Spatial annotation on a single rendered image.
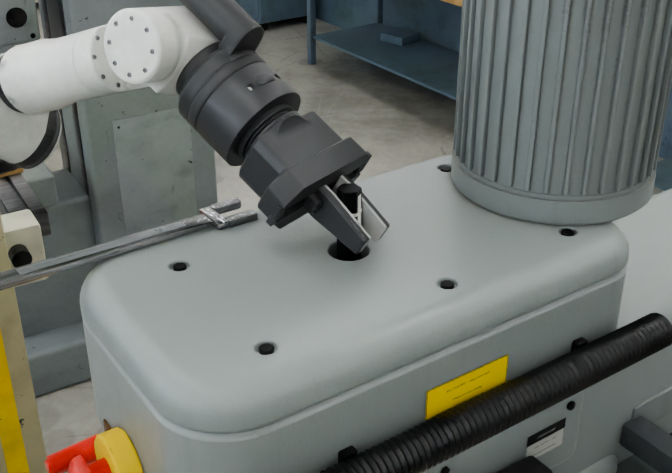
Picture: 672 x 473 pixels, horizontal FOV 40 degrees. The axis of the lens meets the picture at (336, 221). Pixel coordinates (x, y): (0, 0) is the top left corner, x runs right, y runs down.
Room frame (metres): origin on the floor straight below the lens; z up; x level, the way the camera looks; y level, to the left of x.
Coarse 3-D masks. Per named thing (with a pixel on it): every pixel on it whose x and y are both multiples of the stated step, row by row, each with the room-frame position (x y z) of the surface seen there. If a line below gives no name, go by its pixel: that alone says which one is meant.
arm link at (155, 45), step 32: (192, 0) 0.81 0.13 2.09; (224, 0) 0.80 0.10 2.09; (128, 32) 0.78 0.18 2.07; (160, 32) 0.77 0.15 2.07; (192, 32) 0.79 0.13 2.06; (224, 32) 0.78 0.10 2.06; (256, 32) 0.79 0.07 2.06; (128, 64) 0.77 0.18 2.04; (160, 64) 0.76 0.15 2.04; (192, 64) 0.78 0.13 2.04; (224, 64) 0.77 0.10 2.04; (192, 96) 0.76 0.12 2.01
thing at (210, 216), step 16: (208, 208) 0.78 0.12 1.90; (224, 208) 0.78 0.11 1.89; (176, 224) 0.74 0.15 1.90; (192, 224) 0.74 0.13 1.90; (208, 224) 0.75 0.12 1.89; (224, 224) 0.75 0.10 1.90; (240, 224) 0.76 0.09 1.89; (112, 240) 0.71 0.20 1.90; (128, 240) 0.71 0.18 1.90; (144, 240) 0.71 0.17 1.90; (160, 240) 0.72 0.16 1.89; (64, 256) 0.68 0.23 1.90; (80, 256) 0.68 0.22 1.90; (96, 256) 0.69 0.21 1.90; (112, 256) 0.70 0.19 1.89; (0, 272) 0.66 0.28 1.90; (16, 272) 0.66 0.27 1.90; (32, 272) 0.66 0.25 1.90; (48, 272) 0.66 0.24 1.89; (0, 288) 0.64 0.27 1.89
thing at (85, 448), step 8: (88, 440) 0.67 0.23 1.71; (64, 448) 0.66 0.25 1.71; (72, 448) 0.66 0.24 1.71; (80, 448) 0.66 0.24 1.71; (88, 448) 0.66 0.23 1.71; (48, 456) 0.65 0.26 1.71; (56, 456) 0.65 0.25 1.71; (64, 456) 0.65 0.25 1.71; (72, 456) 0.65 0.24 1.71; (88, 456) 0.65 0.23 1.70; (48, 464) 0.64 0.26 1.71; (56, 464) 0.64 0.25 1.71; (64, 464) 0.64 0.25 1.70; (48, 472) 0.64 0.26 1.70; (56, 472) 0.64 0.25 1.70
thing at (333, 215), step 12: (324, 192) 0.70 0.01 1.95; (312, 204) 0.70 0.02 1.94; (324, 204) 0.70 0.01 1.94; (336, 204) 0.70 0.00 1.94; (312, 216) 0.71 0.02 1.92; (324, 216) 0.70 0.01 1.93; (336, 216) 0.69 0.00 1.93; (348, 216) 0.69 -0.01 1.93; (336, 228) 0.69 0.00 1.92; (348, 228) 0.69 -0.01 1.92; (360, 228) 0.68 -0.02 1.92; (348, 240) 0.69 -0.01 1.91; (360, 240) 0.68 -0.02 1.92
